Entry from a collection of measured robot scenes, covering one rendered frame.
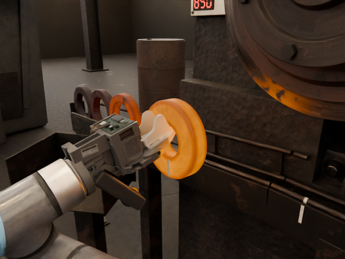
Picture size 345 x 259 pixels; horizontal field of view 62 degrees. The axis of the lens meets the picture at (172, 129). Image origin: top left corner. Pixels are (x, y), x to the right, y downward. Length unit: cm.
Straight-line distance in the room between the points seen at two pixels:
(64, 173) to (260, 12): 39
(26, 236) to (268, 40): 45
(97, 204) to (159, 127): 34
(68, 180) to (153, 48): 292
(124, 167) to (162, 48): 286
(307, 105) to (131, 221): 132
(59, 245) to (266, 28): 46
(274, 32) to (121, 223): 141
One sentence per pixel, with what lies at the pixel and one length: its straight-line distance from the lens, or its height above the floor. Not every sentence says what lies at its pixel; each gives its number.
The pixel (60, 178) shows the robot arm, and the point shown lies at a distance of 44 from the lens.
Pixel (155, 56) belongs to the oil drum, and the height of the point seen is 71.
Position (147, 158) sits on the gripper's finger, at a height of 82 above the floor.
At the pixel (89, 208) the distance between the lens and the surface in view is 77.
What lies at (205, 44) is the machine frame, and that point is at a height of 98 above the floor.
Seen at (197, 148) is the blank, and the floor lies 83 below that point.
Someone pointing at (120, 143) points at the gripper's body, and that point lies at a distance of 46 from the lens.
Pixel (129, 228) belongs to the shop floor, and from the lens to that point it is 166.
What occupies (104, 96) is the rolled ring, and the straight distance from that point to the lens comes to 120.
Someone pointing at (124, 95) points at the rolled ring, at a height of 79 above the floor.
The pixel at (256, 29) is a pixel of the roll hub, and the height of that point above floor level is 103.
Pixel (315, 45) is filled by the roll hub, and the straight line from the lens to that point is 46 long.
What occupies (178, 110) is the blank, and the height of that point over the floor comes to 89.
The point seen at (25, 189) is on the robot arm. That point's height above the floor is 82.
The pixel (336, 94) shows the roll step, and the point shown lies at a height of 93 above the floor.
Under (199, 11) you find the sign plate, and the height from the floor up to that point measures 107.
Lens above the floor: 103
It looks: 20 degrees down
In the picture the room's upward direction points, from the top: straight up
